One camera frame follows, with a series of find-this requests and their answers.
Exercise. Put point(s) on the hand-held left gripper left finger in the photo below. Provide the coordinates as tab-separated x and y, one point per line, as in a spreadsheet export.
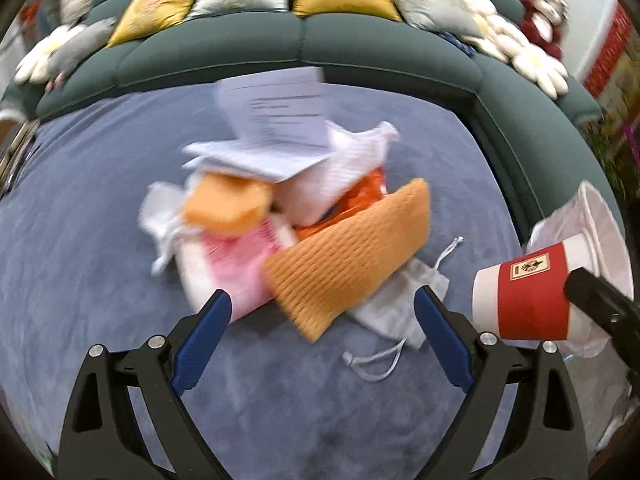
200	340

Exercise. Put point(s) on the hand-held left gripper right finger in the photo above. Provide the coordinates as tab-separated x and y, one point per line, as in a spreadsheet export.
445	340

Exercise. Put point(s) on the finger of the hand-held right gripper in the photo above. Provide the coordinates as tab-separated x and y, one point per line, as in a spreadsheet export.
605	310

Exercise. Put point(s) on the white plastic bin bag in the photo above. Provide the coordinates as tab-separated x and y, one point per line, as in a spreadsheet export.
607	240

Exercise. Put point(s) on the red and white paper cup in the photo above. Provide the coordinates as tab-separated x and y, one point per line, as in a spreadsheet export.
525	300

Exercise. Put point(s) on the orange plastic wrapper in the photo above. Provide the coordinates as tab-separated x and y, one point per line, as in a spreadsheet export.
362	192

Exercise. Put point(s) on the pink and white packet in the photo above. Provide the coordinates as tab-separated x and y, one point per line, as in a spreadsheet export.
230	270

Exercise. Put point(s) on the orange knitted cloth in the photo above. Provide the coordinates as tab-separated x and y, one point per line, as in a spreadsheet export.
350	265

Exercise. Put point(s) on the crumpled white tissue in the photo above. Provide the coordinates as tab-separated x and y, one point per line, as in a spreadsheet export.
160	215

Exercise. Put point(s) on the small orange cloth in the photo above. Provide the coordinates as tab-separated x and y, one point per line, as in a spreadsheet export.
225	205

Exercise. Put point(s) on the potted green plant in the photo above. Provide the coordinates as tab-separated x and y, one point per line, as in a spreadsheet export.
617	150

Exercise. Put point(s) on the folded white paper sheet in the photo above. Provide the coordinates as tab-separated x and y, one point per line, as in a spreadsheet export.
250	157

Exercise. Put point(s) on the white cloth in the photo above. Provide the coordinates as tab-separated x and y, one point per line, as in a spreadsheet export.
345	165

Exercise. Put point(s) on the white flower cushion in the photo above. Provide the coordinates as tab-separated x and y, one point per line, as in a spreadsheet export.
542	72
37	60
492	20

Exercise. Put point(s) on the printed white paper sheet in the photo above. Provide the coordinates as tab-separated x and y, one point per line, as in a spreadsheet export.
285	107

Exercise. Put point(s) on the blue patterned cloth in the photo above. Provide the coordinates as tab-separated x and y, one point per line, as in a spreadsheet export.
460	42

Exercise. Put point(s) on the red and white plush toy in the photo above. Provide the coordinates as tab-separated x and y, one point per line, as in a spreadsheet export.
545	15

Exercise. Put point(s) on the green sofa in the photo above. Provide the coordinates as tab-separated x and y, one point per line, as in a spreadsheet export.
350	50

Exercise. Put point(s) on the grey mouse plush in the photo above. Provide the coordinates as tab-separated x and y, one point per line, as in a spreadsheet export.
80	47

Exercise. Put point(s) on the red wall poster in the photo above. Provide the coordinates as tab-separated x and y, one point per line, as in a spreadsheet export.
612	55

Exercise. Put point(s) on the dark metal frame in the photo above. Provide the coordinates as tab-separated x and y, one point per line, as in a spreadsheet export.
17	152

